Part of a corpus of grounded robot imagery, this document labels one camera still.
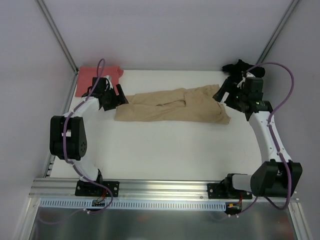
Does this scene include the beige t shirt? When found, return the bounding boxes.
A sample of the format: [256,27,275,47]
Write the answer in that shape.
[114,84,231,125]

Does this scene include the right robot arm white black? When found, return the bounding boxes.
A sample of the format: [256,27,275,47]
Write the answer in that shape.
[213,76,303,199]

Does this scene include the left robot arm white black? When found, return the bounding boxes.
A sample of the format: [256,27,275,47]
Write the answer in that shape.
[49,75,129,196]

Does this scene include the black t shirt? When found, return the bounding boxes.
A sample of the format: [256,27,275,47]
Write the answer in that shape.
[222,59,266,84]

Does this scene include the folded pink t shirt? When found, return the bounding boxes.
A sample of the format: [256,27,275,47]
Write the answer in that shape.
[75,66,124,98]

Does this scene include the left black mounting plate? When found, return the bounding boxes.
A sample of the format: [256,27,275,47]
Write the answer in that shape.
[74,180,120,198]

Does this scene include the black mounting plate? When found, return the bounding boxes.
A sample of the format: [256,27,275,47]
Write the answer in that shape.
[206,181,253,200]
[74,180,120,198]

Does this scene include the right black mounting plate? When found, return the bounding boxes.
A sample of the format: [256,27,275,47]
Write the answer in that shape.
[206,181,253,200]

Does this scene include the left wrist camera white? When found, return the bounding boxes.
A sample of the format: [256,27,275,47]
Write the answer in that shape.
[105,75,113,91]

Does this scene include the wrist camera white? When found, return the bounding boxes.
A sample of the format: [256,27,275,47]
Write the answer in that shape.
[237,72,253,89]
[105,75,113,91]

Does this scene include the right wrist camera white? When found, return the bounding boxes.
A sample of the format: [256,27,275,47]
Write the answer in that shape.
[237,72,253,89]

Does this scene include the left aluminium frame post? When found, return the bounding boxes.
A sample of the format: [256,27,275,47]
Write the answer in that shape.
[35,0,79,74]

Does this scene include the aluminium frame post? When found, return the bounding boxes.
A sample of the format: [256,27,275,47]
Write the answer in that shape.
[256,0,301,64]
[35,0,79,74]

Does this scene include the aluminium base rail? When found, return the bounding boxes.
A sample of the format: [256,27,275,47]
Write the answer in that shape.
[28,176,300,203]

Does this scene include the white slotted cable duct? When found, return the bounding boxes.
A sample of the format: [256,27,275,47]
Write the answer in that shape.
[39,198,227,212]

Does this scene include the right aluminium frame post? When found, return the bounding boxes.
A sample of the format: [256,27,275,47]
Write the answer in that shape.
[256,0,301,64]

